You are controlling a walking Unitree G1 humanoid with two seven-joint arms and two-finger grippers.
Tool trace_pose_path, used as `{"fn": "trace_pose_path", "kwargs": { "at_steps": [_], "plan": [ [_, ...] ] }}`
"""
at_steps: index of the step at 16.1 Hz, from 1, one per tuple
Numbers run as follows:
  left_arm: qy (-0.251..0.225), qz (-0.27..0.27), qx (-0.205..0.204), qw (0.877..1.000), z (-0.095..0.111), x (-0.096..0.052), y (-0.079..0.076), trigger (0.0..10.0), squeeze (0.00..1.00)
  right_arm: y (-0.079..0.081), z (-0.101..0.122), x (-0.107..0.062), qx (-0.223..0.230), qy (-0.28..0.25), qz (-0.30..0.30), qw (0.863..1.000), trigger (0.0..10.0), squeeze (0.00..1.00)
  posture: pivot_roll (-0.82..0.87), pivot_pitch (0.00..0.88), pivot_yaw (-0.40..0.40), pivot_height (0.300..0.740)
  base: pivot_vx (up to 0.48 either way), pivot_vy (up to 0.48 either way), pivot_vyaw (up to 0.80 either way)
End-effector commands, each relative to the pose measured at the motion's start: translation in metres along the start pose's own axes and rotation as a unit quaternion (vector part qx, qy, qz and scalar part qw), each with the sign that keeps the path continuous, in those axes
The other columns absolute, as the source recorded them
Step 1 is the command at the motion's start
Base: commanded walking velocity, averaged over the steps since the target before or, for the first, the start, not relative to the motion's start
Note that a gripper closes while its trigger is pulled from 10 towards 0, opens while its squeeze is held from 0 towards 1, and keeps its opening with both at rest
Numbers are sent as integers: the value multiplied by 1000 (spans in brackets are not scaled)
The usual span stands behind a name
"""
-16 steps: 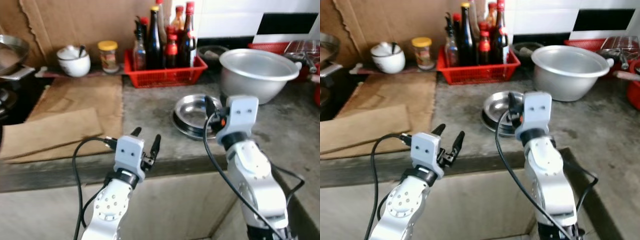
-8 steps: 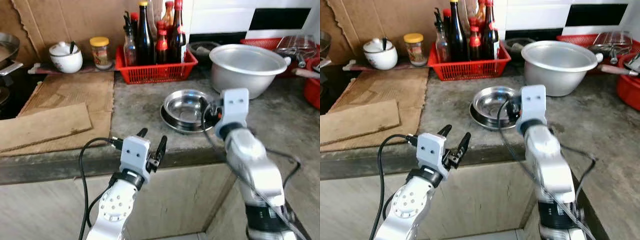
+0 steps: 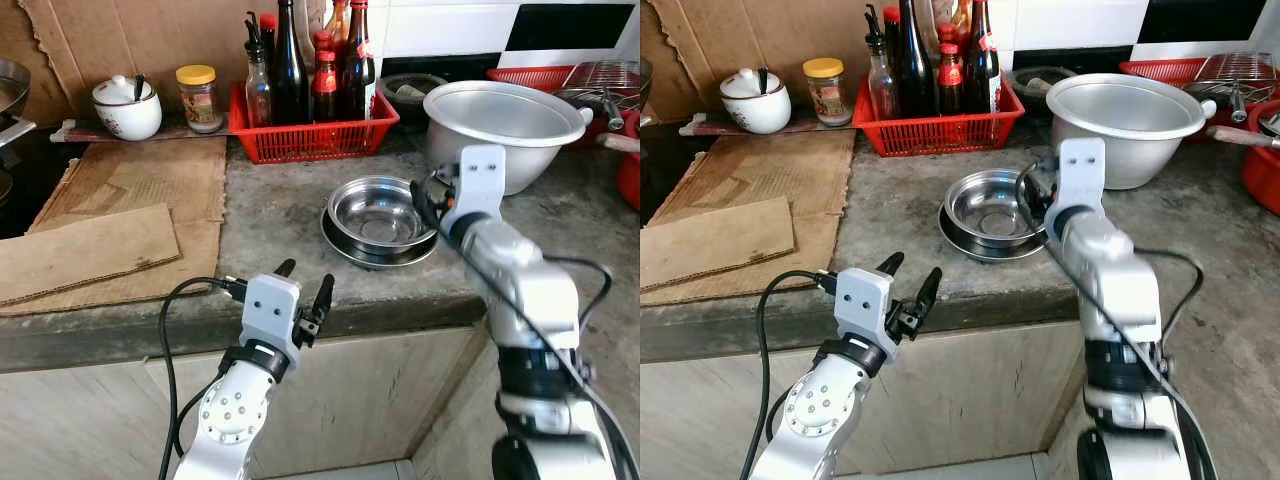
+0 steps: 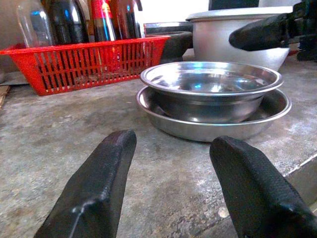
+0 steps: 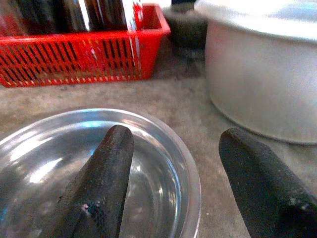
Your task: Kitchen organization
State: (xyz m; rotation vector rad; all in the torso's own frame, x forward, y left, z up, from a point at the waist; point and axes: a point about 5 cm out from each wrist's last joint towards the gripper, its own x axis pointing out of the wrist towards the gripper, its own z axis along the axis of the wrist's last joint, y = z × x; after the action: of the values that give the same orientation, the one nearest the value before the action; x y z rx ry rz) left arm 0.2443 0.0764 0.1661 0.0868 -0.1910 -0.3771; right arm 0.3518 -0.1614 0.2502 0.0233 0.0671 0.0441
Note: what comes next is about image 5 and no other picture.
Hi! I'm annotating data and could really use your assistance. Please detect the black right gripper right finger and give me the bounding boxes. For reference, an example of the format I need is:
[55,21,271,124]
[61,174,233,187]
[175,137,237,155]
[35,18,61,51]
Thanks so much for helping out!
[218,127,317,238]

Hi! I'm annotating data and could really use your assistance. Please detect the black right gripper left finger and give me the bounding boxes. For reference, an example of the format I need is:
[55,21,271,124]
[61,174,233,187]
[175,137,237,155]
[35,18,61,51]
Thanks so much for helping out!
[55,124,135,238]

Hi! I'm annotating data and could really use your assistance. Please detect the dark bottle with red neck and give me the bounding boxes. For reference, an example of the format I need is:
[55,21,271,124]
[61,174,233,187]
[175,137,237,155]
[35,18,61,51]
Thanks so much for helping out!
[85,0,145,32]

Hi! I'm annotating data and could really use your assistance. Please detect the red slotted plastic basket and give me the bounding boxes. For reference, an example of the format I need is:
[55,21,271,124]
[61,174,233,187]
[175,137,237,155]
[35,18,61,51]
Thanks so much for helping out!
[0,3,172,88]

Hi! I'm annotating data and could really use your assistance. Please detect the large aluminium pot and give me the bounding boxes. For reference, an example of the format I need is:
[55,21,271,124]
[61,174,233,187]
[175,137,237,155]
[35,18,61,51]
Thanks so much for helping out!
[194,0,317,146]

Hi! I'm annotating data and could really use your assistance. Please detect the small dark bowl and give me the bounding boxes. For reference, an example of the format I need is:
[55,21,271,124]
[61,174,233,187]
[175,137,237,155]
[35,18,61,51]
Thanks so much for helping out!
[163,5,209,50]

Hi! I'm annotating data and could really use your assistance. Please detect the stainless steel bowl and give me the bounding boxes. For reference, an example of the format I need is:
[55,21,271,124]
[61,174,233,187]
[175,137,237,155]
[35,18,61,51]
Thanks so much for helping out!
[0,108,202,238]

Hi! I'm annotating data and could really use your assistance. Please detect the tall dark glass bottle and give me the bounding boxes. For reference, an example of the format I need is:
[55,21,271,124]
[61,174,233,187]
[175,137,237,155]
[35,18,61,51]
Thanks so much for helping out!
[14,0,90,34]

